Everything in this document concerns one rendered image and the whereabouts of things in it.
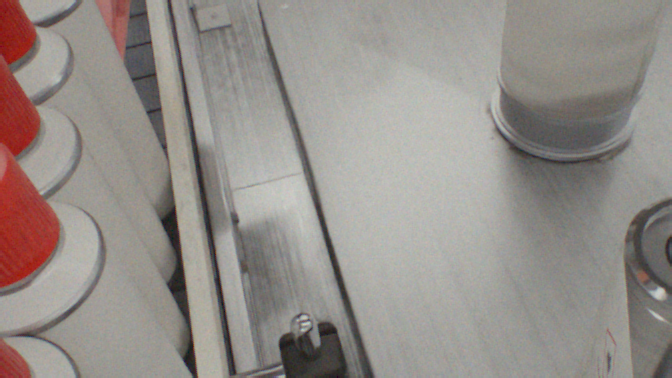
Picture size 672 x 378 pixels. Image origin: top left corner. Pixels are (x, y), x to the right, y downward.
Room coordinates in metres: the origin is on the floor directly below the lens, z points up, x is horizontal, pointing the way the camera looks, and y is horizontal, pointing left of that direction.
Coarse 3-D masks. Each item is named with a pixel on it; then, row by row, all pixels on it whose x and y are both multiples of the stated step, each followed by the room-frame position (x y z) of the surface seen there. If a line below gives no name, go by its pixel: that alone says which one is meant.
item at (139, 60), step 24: (144, 0) 0.51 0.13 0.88; (168, 0) 0.51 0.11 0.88; (144, 24) 0.48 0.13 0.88; (144, 48) 0.45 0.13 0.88; (144, 72) 0.42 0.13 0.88; (144, 96) 0.40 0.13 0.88; (192, 144) 0.34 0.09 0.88; (216, 288) 0.22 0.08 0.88; (192, 336) 0.20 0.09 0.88; (192, 360) 0.18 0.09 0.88
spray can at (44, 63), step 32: (0, 0) 0.24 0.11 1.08; (0, 32) 0.23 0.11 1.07; (32, 32) 0.24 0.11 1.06; (32, 64) 0.23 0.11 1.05; (64, 64) 0.24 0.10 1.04; (32, 96) 0.22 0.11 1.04; (64, 96) 0.23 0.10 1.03; (96, 128) 0.24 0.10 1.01; (96, 160) 0.23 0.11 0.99; (128, 160) 0.25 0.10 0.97; (128, 192) 0.24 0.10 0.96; (160, 224) 0.25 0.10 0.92; (160, 256) 0.23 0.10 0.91
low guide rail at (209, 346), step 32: (160, 0) 0.46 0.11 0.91; (160, 32) 0.42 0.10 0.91; (160, 64) 0.39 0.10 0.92; (160, 96) 0.35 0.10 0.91; (192, 160) 0.30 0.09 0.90; (192, 192) 0.27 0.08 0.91; (192, 224) 0.25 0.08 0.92; (192, 256) 0.22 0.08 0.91; (192, 288) 0.20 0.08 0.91; (192, 320) 0.19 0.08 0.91; (224, 352) 0.17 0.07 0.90
